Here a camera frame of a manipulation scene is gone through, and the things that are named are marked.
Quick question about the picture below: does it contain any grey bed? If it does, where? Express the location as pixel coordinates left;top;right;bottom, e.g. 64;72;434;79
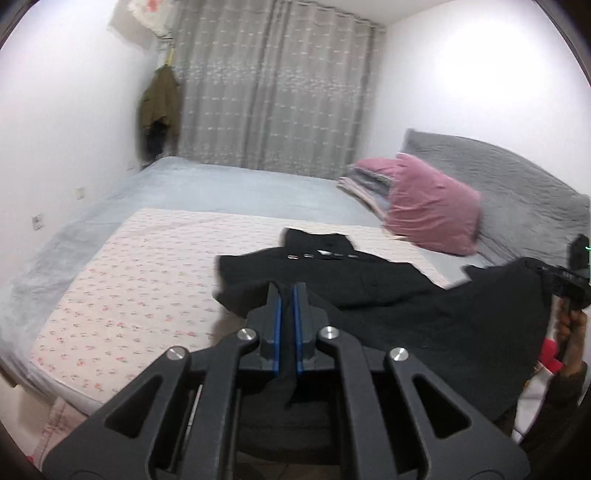
0;156;495;393

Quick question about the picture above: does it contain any red cloth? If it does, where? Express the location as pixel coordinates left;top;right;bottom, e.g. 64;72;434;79
536;337;566;374

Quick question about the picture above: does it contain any cherry print bed sheet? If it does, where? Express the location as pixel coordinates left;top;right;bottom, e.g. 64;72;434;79
30;208;451;407

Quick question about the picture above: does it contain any covered air conditioner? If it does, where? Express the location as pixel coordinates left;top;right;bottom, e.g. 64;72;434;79
127;0;178;38

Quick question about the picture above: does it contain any pink quilted mattress pad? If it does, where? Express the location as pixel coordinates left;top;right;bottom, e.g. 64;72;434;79
25;397;86;462

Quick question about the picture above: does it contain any black quilted coat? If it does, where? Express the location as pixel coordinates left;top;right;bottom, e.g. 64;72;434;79
213;227;555;457

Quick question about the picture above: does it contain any olive green hanging jacket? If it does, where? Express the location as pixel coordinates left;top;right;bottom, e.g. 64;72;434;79
140;66;182;139

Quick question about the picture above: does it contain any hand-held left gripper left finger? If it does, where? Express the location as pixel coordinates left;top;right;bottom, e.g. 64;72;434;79
41;281;284;480

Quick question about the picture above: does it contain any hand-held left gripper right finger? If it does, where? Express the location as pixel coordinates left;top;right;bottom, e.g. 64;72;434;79
293;282;532;480

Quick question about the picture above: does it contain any grey quilted headboard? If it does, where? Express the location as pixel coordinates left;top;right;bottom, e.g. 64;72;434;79
399;128;591;278

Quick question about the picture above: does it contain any person's right forearm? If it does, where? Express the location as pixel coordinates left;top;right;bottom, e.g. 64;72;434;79
519;364;591;455

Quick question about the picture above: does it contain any dark hanging garment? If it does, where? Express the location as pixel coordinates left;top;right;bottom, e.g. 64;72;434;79
142;122;172;164

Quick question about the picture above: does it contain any stack of folded blankets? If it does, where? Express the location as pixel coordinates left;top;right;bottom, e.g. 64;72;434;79
336;157;402;222

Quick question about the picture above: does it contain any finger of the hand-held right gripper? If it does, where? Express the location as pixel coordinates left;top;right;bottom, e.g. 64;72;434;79
538;264;572;297

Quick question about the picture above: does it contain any pink velvet pillow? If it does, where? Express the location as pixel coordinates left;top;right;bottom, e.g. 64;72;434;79
383;153;483;257

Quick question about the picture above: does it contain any grey star pattern curtain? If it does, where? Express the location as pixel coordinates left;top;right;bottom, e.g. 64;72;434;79
166;0;386;181

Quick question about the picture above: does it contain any person's right hand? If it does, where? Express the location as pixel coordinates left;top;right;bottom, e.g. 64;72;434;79
554;302;591;376

